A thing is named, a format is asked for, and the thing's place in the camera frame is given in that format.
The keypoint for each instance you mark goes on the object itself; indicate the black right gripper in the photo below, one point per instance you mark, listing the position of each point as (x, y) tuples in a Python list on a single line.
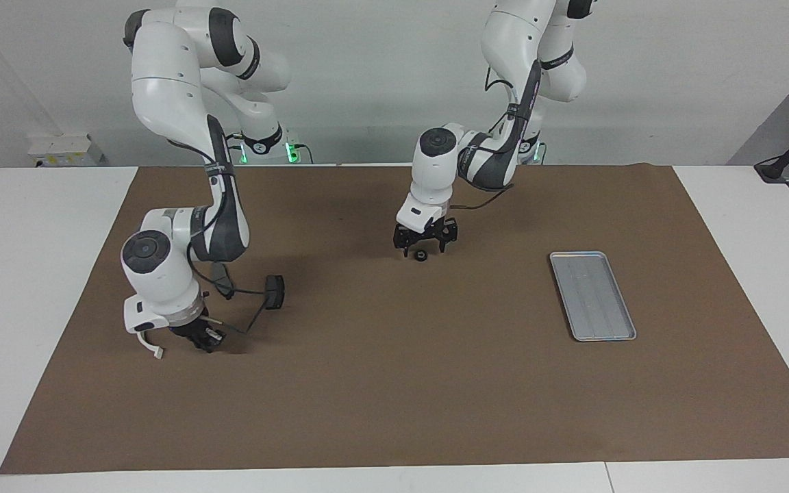
[(196, 330)]

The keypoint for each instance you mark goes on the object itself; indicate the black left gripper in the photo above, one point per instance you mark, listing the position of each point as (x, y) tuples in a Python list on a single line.
[(429, 234)]

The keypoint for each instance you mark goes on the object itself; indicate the large black bearing gear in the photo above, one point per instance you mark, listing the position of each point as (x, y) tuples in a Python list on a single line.
[(420, 255)]

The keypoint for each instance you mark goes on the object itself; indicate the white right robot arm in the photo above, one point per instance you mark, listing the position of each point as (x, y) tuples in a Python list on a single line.
[(161, 281)]

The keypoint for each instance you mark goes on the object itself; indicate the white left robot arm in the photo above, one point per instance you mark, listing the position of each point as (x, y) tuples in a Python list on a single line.
[(435, 178)]

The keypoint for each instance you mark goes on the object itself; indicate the silver metal tray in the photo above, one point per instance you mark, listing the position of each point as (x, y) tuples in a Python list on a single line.
[(593, 298)]

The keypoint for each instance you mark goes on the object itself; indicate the long curved grey brake pad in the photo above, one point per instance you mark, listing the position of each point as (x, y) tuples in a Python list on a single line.
[(224, 287)]

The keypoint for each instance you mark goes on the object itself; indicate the short rectangular grey brake pad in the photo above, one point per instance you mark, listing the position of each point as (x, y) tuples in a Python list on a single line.
[(274, 292)]

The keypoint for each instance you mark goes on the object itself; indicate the brown table mat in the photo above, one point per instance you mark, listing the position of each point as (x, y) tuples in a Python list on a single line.
[(394, 383)]

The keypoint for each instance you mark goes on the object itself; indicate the white power strip box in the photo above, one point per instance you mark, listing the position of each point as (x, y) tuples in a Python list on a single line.
[(62, 150)]

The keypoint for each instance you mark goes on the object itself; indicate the white curved plastic bracket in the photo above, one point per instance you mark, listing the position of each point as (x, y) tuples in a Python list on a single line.
[(157, 353)]

